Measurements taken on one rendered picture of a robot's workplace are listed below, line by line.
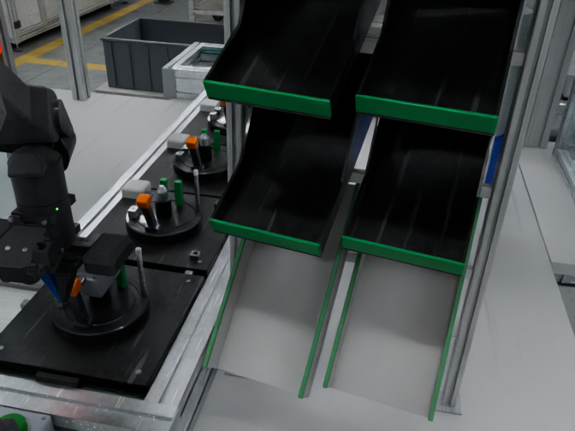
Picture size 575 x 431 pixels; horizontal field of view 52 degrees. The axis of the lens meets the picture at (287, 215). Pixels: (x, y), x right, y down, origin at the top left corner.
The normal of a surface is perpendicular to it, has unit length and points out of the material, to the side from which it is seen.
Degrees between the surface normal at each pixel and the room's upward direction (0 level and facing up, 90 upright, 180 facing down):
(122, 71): 90
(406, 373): 45
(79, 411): 0
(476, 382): 0
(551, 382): 0
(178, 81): 90
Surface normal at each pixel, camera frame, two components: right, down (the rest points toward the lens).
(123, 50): -0.19, 0.50
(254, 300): -0.23, -0.27
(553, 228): 0.03, -0.85
